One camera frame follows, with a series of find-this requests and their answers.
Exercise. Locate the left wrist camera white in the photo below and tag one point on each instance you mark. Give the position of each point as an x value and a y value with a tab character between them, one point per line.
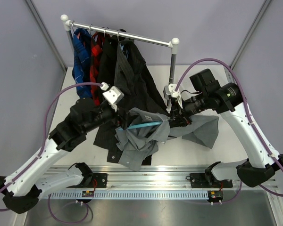
112	94

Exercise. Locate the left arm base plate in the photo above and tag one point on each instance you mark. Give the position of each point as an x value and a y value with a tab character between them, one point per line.
99	180

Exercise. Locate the black hanging shirt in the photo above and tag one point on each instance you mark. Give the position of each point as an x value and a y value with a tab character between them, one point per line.
108	60

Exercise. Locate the dark pinstripe hanging shirt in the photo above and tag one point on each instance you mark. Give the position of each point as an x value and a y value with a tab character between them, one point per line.
133	78

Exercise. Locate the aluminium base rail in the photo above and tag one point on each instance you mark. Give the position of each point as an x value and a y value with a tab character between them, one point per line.
149	177

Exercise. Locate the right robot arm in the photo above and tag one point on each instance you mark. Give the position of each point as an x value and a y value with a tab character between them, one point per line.
227	101

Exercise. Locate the teal hanger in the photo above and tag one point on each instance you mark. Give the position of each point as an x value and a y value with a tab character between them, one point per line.
143	125

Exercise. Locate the grey shirt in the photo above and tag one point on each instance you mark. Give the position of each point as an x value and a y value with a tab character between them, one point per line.
137	144

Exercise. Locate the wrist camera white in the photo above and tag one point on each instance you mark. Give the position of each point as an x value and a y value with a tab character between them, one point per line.
112	94
171	94

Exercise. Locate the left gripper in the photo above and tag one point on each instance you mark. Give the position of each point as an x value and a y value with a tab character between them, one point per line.
127	118

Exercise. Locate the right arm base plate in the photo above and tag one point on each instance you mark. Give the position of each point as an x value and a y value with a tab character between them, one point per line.
198	180

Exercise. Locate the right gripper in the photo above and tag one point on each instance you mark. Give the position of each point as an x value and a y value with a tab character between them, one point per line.
181	115

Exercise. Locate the slotted cable duct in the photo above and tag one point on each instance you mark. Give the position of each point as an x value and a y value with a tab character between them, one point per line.
131	195

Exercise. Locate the red plaid shirt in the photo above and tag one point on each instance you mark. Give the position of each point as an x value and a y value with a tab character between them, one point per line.
97	41

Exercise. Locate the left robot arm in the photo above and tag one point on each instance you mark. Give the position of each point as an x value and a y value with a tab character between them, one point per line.
24	188

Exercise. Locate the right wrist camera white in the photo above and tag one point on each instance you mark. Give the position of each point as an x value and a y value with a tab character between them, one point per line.
171	94

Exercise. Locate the metal clothes rack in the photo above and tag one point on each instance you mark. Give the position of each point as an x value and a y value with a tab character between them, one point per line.
173	44

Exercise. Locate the blue shirt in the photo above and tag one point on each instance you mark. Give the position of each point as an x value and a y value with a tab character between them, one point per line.
82	55

